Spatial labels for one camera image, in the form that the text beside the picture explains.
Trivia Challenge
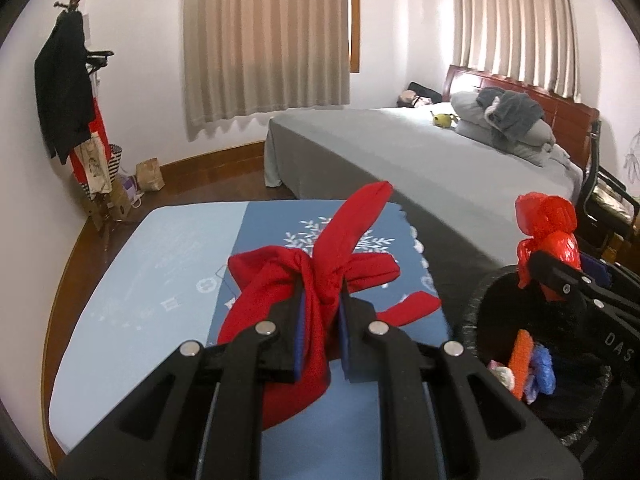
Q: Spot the beige tote bag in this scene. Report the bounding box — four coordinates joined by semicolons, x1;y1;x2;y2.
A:
73;131;112;198

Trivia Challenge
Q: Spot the red hanging bag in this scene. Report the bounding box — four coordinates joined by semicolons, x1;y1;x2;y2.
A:
70;100;112;200

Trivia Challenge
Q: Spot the blue patterned table cloth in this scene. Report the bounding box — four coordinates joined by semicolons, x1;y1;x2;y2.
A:
46;199;454;480

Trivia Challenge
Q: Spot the grey folded duvet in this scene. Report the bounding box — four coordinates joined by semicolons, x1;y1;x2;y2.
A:
450;87;556;167

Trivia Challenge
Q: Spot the orange foam net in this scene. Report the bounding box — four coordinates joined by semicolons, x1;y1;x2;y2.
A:
509;330;534;401

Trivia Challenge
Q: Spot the brown paper bag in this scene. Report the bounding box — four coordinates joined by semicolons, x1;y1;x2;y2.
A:
136;158;165;193

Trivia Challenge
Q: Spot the left beige curtain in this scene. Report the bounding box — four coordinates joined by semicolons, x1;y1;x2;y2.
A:
183;0;350;129

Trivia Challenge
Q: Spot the blue plastic bag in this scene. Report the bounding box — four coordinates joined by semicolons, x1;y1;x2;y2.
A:
524;344;556;404

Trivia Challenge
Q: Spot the red plastic bag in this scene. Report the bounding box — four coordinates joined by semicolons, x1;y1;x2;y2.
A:
515;192;582;289

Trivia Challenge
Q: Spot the beige curtain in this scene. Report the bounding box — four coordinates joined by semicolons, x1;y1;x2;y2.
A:
454;0;580;102
183;0;350;129

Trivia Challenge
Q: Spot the black trash bin with bag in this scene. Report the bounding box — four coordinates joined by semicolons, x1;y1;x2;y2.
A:
460;266;611;452

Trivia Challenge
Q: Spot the black metal chair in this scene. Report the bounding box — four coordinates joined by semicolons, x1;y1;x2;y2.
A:
576;120;639;264

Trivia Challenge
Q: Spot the pink bag on bed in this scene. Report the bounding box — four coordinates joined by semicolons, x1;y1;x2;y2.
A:
397;81;442;108

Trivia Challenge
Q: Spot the bed with grey sheet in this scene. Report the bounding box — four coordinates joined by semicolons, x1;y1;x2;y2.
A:
262;104;586;281

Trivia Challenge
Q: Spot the black hanging coat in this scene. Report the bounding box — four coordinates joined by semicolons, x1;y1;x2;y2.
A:
34;11;94;165

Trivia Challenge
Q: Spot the right beige curtain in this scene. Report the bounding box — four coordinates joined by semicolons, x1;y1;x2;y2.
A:
454;0;580;102

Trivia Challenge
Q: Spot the pink cloth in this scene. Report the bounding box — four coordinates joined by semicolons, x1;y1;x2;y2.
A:
487;360;515;392

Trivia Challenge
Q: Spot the dark grey blanket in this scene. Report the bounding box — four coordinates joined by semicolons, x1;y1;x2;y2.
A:
476;87;544;141

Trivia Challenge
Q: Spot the striped basket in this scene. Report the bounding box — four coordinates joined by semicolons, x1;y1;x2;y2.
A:
107;144;122;182

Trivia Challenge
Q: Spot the yellow plush toy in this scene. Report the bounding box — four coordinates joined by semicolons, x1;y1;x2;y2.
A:
433;114;459;129

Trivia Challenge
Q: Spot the red wooden headboard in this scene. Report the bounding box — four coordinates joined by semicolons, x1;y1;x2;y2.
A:
442;65;600;169

